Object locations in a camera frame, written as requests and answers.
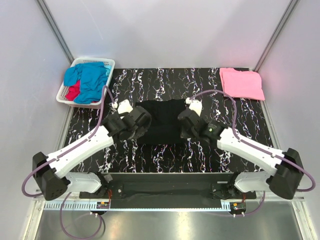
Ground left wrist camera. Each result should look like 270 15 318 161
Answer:
111 99 133 119

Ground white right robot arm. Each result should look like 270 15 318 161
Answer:
177 108 304 200

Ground folded pink t-shirt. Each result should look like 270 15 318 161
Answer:
219 68 265 101

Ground red t-shirt in basket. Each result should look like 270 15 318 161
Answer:
65 80 80 101

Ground aluminium frame rail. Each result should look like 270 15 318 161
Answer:
33 181 306 212

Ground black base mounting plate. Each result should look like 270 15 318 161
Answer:
79 173 256 211

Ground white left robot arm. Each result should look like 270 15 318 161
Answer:
32 106 152 201

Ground blue t-shirt in basket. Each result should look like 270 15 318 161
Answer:
63 62 112 104

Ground black t-shirt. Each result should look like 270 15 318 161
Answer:
135 99 186 146

